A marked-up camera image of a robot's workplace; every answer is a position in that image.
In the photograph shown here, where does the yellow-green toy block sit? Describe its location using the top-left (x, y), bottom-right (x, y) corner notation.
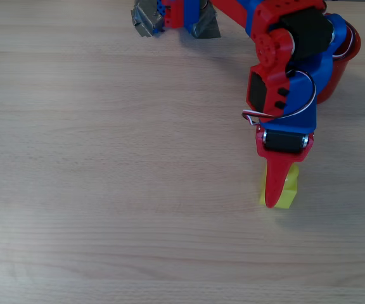
top-left (259, 163), bottom-right (300, 210)

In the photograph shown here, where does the red speckled enamel mug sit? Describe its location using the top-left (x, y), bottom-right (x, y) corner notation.
top-left (315, 22), bottom-right (362, 105)

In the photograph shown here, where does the thin gripper servo cable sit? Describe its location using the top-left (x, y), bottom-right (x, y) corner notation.
top-left (241, 70), bottom-right (317, 126)

